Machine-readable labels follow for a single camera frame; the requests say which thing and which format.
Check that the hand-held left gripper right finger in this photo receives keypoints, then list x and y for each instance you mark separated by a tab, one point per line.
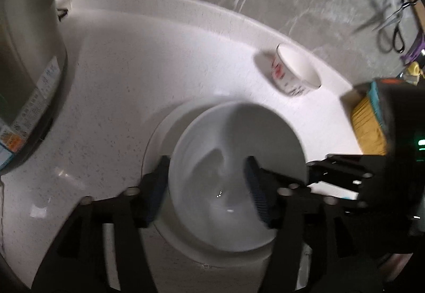
255	195

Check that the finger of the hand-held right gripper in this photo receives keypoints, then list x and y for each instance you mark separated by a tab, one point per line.
345	173

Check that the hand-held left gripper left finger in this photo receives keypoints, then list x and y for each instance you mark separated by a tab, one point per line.
156	193

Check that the large teal rimmed plate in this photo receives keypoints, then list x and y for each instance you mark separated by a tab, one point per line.
335	189

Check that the large white plate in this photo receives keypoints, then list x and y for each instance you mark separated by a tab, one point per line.
156	147

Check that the plain white bowl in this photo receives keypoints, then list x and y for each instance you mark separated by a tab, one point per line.
232	147

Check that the yellow sponge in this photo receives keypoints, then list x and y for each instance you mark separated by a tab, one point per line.
368	127

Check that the small yellow item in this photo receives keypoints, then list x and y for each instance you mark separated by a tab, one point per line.
413	69

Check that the white paper cup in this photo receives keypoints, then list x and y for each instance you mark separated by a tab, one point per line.
285	74

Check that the grey appliance with labels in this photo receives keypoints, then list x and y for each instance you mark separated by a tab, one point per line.
23	64

